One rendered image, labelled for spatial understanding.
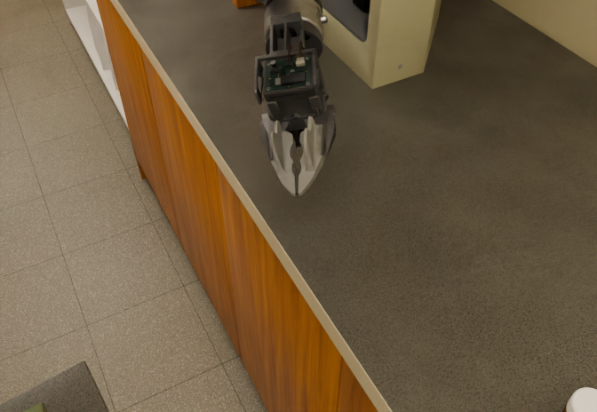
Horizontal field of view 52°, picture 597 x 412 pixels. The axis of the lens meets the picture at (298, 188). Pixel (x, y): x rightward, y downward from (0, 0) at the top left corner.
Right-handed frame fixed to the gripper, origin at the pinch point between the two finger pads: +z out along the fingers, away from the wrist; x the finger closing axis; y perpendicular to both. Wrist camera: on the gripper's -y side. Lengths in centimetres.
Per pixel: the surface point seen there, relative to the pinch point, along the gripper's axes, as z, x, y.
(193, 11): -60, -27, -27
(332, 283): 6.4, 1.5, -13.8
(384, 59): -35.7, 10.5, -22.2
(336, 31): -45, 2, -24
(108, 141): -101, -101, -124
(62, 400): 21.1, -27.0, -3.6
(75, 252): -47, -97, -109
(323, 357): 10.9, -2.9, -32.9
